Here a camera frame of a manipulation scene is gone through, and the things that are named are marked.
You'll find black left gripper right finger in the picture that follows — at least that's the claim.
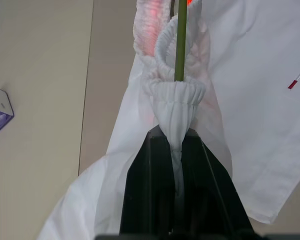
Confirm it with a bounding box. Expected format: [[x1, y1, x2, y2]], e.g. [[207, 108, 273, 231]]
[[181, 126, 256, 237]]

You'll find white garment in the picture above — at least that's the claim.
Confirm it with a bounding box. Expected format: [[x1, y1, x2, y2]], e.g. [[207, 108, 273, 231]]
[[35, 0, 300, 240]]

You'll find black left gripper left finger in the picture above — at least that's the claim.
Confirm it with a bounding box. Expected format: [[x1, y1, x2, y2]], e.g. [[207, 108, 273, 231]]
[[118, 124, 177, 237]]

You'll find olive green clothes hanger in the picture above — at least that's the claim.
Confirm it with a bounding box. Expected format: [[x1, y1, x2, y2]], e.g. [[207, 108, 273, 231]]
[[174, 0, 189, 83]]

